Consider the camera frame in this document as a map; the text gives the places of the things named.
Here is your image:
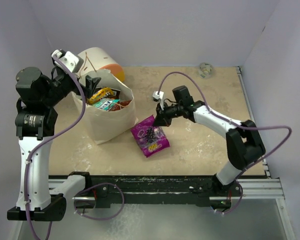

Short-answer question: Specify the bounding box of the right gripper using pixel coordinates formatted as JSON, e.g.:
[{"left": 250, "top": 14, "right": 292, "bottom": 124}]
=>
[{"left": 152, "top": 100, "right": 184, "bottom": 127}]

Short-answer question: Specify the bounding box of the yellow m&m's packet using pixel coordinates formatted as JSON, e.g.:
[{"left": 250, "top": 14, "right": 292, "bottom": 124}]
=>
[{"left": 87, "top": 87, "right": 114, "bottom": 105}]

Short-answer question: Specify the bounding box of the purple candy bag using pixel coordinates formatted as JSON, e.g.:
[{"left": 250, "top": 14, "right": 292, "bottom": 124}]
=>
[{"left": 130, "top": 115, "right": 170, "bottom": 158}]

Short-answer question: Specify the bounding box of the teal fox's mint bag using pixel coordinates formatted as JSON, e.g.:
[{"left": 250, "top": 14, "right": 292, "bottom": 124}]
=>
[{"left": 92, "top": 98, "right": 120, "bottom": 111}]

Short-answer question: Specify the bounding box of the brown chips bag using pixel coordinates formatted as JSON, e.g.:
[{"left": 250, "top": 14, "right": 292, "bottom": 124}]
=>
[{"left": 94, "top": 87, "right": 121, "bottom": 98}]

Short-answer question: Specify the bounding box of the red doritos bag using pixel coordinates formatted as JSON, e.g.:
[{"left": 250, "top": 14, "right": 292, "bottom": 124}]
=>
[{"left": 109, "top": 100, "right": 131, "bottom": 112}]

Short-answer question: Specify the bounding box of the brown paper bag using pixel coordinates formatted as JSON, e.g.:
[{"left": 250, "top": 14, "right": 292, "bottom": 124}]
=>
[{"left": 79, "top": 69, "right": 138, "bottom": 145}]

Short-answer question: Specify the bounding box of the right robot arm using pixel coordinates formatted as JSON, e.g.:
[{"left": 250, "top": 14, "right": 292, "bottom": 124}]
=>
[{"left": 152, "top": 85, "right": 266, "bottom": 196}]

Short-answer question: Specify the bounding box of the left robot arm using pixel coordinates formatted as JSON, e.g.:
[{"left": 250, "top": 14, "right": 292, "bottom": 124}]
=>
[{"left": 7, "top": 52, "right": 101, "bottom": 222}]

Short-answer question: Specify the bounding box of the white orange cylinder container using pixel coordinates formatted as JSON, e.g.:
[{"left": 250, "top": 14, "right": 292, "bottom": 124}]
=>
[{"left": 76, "top": 47, "right": 125, "bottom": 82}]

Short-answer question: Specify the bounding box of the tape roll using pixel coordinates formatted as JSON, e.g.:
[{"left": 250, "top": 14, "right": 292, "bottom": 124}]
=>
[{"left": 198, "top": 62, "right": 214, "bottom": 79}]

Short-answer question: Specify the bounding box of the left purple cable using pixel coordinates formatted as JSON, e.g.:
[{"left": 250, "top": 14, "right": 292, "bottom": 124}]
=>
[{"left": 24, "top": 55, "right": 126, "bottom": 240}]

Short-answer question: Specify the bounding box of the purple cable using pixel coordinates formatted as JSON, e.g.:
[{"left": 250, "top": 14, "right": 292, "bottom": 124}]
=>
[
  {"left": 24, "top": 55, "right": 126, "bottom": 240},
  {"left": 157, "top": 71, "right": 293, "bottom": 216}
]

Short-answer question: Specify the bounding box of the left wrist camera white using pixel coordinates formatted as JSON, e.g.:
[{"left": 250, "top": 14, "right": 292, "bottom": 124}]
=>
[{"left": 51, "top": 49, "right": 84, "bottom": 73}]

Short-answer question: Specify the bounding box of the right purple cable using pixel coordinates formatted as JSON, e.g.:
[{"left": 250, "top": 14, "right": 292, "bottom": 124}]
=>
[{"left": 157, "top": 71, "right": 293, "bottom": 216}]

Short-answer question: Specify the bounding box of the black aluminium base frame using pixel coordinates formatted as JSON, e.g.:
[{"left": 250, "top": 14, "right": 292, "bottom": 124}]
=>
[{"left": 18, "top": 65, "right": 290, "bottom": 211}]

